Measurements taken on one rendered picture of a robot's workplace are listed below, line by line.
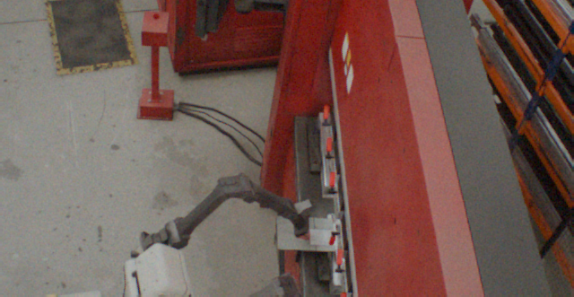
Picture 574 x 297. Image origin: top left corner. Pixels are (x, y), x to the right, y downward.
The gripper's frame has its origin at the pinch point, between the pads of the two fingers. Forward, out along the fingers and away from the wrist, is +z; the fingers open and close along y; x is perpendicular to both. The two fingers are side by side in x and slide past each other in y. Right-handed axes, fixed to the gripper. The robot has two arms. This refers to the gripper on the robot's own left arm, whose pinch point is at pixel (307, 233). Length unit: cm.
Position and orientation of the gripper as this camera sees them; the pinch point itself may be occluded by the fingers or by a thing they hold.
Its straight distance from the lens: 337.0
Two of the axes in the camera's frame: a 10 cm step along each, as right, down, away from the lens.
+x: -9.2, 2.7, 2.7
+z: 3.8, 5.9, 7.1
